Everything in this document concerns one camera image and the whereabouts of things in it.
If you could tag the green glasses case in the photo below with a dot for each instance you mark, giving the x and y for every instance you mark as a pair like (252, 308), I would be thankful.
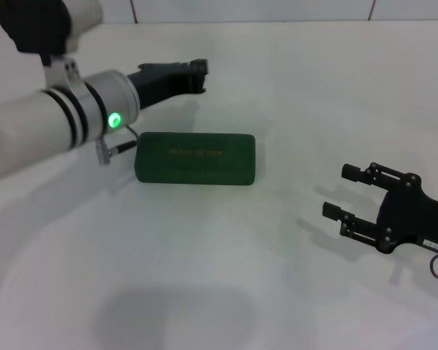
(195, 158)

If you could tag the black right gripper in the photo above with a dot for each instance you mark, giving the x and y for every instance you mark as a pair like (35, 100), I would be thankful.
(416, 215)

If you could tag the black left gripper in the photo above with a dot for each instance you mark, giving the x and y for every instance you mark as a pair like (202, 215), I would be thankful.
(160, 82)

